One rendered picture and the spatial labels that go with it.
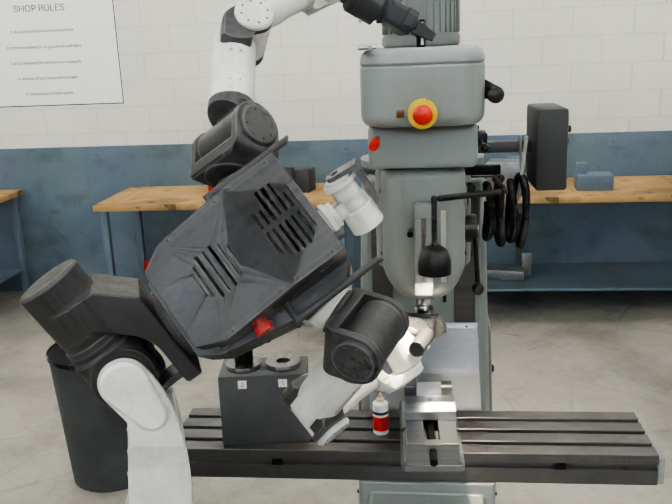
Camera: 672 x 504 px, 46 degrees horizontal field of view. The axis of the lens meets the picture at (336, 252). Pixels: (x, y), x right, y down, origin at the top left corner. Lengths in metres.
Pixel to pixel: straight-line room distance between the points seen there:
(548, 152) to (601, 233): 4.29
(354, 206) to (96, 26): 5.22
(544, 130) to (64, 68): 5.04
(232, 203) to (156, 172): 5.20
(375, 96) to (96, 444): 2.46
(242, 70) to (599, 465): 1.24
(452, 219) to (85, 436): 2.32
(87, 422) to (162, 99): 3.33
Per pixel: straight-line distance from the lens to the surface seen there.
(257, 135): 1.41
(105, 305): 1.36
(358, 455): 2.00
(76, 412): 3.67
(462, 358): 2.35
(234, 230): 1.26
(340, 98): 6.09
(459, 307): 2.35
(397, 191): 1.79
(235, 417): 2.02
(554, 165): 2.10
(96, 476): 3.80
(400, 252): 1.82
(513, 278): 5.73
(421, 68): 1.63
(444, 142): 1.74
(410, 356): 1.73
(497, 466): 2.02
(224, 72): 1.54
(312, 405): 1.50
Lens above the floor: 1.90
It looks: 15 degrees down
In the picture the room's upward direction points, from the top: 2 degrees counter-clockwise
